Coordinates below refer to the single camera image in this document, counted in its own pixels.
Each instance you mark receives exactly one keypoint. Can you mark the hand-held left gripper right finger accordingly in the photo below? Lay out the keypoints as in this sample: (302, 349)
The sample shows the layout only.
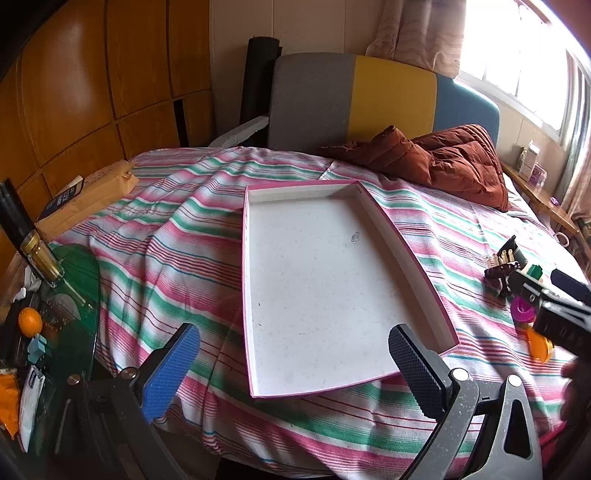
(415, 369)

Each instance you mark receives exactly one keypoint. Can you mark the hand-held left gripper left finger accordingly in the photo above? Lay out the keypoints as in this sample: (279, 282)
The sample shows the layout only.
(171, 369)

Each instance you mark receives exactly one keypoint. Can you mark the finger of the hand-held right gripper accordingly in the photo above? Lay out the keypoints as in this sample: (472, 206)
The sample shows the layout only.
(572, 287)
(526, 286)

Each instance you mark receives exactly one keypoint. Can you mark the magenta plastic spool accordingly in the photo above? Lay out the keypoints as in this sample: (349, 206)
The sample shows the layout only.
(524, 310)

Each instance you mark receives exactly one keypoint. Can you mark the orange yellow plastic piece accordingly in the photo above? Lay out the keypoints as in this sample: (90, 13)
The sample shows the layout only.
(540, 345)

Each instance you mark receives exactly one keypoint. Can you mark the pink-edged white cardboard box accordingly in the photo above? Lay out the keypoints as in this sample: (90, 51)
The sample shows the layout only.
(314, 286)

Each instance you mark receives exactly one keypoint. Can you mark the person's right hand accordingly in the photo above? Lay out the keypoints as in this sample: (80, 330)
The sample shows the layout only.
(578, 390)

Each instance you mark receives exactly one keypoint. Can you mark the green plastic block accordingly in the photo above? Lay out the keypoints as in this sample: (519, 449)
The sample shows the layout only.
(535, 270)

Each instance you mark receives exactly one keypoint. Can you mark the dark brown plastic piece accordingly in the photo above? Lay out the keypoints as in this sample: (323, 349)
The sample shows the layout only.
(501, 273)

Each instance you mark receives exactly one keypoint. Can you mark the wooden bedside table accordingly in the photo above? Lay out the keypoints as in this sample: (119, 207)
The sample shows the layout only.
(540, 201)

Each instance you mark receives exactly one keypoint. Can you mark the beige patterned curtain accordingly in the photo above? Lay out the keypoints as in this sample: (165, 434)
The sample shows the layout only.
(415, 32)
(577, 184)

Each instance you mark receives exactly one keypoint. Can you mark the small purple box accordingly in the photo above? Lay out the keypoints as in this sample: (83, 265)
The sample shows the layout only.
(539, 176)

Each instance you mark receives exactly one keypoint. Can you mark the green glass round table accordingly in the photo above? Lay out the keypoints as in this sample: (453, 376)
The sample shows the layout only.
(74, 295)

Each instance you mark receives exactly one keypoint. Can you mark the white carton box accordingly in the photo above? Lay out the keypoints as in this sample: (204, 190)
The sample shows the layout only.
(530, 159)

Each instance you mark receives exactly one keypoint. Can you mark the striped bed sheet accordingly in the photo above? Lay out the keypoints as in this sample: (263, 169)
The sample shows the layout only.
(184, 240)

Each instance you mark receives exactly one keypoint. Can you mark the small teal box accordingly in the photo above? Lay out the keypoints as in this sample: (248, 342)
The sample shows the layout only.
(38, 350)

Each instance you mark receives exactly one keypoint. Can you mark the rust brown quilt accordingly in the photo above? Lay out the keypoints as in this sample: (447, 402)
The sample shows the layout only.
(452, 166)

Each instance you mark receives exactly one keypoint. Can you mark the white packet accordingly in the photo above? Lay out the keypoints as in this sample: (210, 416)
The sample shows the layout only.
(31, 401)

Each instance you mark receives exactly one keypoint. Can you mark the orange fruit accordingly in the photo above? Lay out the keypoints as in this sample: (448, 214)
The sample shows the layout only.
(29, 321)

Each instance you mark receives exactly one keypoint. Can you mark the orange wrapper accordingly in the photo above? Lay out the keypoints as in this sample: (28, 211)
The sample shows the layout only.
(9, 401)

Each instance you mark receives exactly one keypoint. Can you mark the tan cardboard box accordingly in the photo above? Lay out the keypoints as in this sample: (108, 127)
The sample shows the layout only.
(97, 194)

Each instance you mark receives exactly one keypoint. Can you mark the blue book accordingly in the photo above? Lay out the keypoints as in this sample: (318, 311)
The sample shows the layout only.
(62, 198)

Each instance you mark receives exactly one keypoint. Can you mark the black gold capped bottle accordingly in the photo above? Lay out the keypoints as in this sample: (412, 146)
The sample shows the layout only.
(18, 217)

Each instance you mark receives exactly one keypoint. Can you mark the window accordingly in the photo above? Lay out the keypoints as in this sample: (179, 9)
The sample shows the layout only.
(521, 60)

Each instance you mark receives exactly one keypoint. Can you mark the white foam piece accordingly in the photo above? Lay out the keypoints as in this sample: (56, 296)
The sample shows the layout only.
(238, 131)

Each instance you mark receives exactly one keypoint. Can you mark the grey yellow blue headboard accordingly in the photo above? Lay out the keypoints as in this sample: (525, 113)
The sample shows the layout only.
(314, 101)

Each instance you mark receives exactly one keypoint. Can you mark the wooden wardrobe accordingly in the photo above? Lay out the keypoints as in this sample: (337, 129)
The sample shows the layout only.
(92, 83)

